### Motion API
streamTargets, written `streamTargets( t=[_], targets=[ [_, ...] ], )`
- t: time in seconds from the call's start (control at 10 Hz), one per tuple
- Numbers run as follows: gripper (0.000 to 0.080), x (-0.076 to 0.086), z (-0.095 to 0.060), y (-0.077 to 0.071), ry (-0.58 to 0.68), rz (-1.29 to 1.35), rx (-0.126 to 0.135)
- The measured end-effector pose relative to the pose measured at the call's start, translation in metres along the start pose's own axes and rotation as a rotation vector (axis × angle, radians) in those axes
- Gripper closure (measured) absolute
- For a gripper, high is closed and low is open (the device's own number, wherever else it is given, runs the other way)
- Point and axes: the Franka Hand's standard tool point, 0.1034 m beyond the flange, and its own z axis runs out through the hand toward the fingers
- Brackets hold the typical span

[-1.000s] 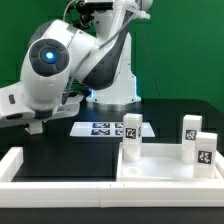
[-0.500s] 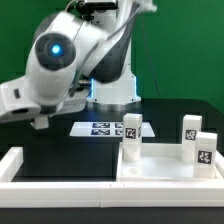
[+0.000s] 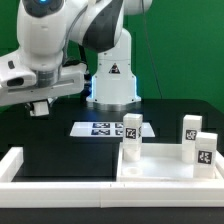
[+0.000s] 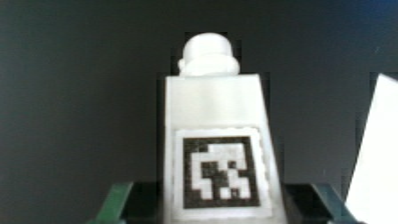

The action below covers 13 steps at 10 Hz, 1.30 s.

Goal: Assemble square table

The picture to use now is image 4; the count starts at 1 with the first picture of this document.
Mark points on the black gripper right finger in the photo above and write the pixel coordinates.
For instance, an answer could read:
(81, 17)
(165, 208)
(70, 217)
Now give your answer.
(316, 206)

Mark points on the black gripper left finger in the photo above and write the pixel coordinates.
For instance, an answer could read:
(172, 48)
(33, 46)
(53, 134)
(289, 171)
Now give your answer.
(131, 204)

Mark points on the white table leg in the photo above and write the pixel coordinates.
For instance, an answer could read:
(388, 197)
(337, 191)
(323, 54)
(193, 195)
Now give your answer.
(221, 178)

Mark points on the white fiducial tag sheet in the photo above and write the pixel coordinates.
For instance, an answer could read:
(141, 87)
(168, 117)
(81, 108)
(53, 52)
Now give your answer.
(372, 197)

